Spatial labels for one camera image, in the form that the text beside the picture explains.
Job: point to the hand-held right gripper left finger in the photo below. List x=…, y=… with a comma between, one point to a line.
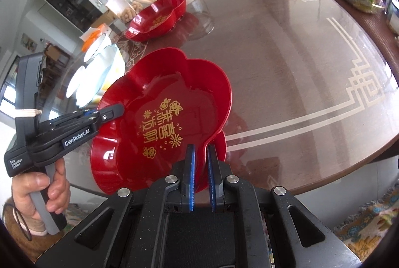
x=190, y=174

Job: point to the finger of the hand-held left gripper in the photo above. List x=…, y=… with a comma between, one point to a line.
x=90, y=114
x=110, y=112

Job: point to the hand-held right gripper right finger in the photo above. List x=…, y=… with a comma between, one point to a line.
x=212, y=174

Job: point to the scalloped bowl with blue rim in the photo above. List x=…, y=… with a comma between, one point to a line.
x=112, y=68

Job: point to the white bowl with dark rim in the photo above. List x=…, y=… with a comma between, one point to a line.
x=98, y=47

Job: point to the person's left forearm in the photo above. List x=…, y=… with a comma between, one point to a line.
x=18, y=233

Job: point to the person's left hand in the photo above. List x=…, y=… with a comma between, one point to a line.
x=21, y=202

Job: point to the window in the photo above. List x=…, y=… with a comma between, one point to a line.
x=9, y=90

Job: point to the brown wooden furniture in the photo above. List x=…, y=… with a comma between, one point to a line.
x=56, y=58

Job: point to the orange tissue pack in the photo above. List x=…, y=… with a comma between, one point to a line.
x=90, y=42

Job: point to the patterned woven blanket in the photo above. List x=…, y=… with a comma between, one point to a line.
x=84, y=215
x=367, y=224

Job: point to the black wrist band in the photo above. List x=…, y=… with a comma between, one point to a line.
x=26, y=232

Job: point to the glass jar of peanuts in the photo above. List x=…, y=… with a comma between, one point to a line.
x=127, y=11

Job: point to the wall picture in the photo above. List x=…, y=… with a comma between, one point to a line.
x=28, y=41

